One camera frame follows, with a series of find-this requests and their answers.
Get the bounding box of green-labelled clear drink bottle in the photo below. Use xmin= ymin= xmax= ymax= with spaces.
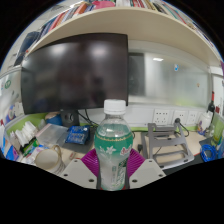
xmin=93 ymin=98 xmax=134 ymax=192

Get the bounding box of stack of white napkins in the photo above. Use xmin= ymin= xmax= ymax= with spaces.
xmin=14 ymin=120 xmax=40 ymax=148

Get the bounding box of translucent green container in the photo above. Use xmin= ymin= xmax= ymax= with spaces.
xmin=211 ymin=113 xmax=224 ymax=140

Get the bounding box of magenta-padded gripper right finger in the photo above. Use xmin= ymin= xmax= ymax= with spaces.
xmin=126 ymin=147 xmax=167 ymax=190

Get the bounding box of white wall power outlet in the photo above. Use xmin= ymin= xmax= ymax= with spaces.
xmin=172 ymin=109 xmax=189 ymax=125
xmin=152 ymin=108 xmax=171 ymax=126
xmin=187 ymin=111 xmax=201 ymax=125

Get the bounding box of clear plastic box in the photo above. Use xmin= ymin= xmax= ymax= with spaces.
xmin=36 ymin=122 xmax=70 ymax=146

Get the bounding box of black cables bundle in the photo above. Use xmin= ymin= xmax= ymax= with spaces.
xmin=77 ymin=109 xmax=101 ymax=128

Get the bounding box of black computer monitor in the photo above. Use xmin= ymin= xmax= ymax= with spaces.
xmin=20 ymin=32 xmax=130 ymax=128

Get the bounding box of dark wine bottle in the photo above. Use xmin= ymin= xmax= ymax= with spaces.
xmin=206 ymin=91 xmax=216 ymax=115

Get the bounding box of coiled blue cable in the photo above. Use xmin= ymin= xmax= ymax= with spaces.
xmin=199 ymin=143 xmax=220 ymax=164

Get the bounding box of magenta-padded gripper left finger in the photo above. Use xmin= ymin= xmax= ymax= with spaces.
xmin=60 ymin=147 xmax=101 ymax=190

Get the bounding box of black desk mat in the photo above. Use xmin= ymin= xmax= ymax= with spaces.
xmin=162 ymin=152 xmax=208 ymax=176

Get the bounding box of grey metal laptop stand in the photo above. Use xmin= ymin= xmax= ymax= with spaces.
xmin=141 ymin=121 xmax=195 ymax=171

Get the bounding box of wall shelf with books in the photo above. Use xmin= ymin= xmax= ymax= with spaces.
xmin=13 ymin=0 xmax=223 ymax=68

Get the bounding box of blue snack packet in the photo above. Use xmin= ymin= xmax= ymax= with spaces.
xmin=64 ymin=124 xmax=91 ymax=146

